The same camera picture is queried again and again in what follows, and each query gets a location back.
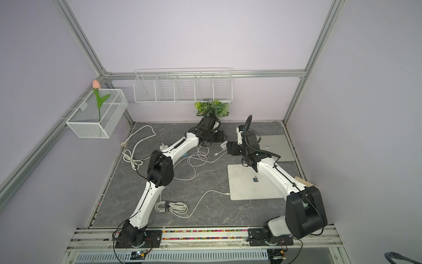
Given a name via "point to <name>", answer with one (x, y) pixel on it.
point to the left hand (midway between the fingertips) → (225, 137)
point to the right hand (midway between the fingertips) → (233, 142)
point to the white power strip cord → (128, 157)
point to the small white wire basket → (84, 121)
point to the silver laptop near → (245, 183)
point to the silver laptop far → (278, 144)
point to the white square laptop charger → (163, 147)
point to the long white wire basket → (183, 85)
